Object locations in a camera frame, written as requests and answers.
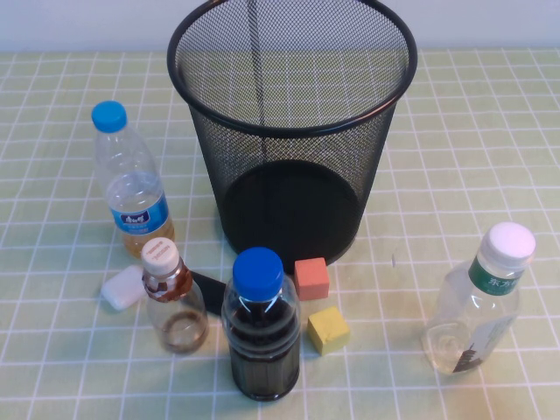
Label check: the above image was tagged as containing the small bottle cream cap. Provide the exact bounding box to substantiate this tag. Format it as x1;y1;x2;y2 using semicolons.
139;236;209;354

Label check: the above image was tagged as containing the clear bottle white cap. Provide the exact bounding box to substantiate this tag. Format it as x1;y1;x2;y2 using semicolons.
420;221;537;375

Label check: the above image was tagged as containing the orange foam cube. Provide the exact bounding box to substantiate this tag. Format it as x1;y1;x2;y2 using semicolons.
293;257;330;302

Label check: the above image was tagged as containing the black flat rectangular object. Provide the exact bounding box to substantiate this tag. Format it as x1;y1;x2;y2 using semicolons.
190;269;228;317

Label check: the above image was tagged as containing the yellow foam cube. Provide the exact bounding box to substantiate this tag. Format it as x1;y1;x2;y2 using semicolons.
306;305;351;356

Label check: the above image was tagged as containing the dark liquid bottle blue cap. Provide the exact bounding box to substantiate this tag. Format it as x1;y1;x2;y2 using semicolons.
220;247;303;402

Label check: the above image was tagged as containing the clear bottle blue label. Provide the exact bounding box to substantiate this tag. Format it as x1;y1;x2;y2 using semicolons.
90;100;176;260

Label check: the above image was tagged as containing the green checked tablecloth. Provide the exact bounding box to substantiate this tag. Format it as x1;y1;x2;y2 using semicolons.
0;46;560;420

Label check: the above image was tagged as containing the black wire mesh wastebasket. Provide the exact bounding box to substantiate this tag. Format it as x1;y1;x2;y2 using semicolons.
166;0;418;269

